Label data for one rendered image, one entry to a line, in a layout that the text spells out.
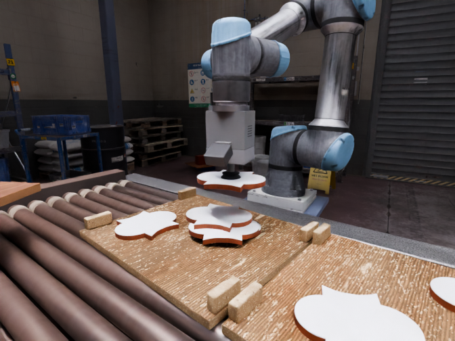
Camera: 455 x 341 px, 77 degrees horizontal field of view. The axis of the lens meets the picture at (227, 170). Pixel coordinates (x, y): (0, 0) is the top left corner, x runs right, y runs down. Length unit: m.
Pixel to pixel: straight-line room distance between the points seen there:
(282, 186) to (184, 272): 0.53
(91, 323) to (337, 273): 0.38
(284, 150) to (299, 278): 0.51
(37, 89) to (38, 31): 0.89
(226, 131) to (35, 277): 0.43
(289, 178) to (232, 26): 0.54
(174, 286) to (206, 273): 0.06
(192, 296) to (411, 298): 0.32
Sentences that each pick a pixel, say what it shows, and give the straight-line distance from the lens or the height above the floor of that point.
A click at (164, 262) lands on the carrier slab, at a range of 0.55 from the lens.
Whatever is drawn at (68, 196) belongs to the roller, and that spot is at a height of 0.92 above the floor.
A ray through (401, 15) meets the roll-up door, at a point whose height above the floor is 2.42.
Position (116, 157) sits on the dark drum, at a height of 0.47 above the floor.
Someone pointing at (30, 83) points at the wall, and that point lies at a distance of 5.50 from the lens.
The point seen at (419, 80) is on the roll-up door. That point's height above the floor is 1.52.
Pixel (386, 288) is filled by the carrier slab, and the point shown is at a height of 0.94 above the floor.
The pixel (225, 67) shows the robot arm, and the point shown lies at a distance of 0.56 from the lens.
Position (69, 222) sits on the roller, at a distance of 0.84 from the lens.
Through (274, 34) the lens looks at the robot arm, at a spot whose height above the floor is 1.39.
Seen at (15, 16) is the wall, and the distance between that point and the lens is 5.60.
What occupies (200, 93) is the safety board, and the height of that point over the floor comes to 1.38.
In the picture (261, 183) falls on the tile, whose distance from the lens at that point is 0.58.
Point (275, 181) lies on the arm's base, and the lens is 0.95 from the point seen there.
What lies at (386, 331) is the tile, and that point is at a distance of 0.44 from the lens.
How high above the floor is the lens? 1.21
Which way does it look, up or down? 14 degrees down
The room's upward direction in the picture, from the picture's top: straight up
